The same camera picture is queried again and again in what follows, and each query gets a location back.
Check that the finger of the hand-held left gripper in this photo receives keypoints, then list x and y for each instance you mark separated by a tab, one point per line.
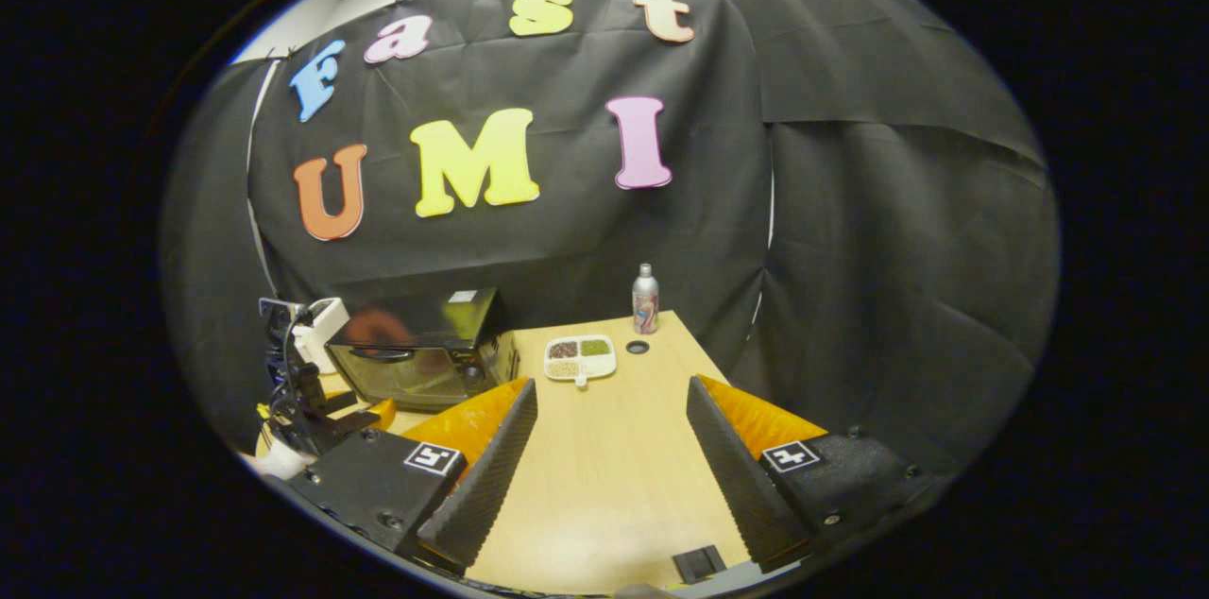
340	401
381	415

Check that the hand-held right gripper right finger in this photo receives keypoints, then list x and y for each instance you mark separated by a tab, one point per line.
732	486

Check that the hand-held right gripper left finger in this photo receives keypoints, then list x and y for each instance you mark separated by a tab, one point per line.
486	486

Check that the black electric oven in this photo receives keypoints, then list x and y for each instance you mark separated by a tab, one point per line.
425	372

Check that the white toaster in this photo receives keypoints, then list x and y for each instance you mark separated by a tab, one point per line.
328	330

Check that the white divided grain tray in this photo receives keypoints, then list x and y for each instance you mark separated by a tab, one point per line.
578	359

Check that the black round table grommet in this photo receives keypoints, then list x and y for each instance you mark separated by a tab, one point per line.
638	347

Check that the silver spray bottle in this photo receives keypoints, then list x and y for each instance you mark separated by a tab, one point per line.
645	301

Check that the black bracket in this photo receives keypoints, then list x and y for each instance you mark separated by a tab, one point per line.
699	563

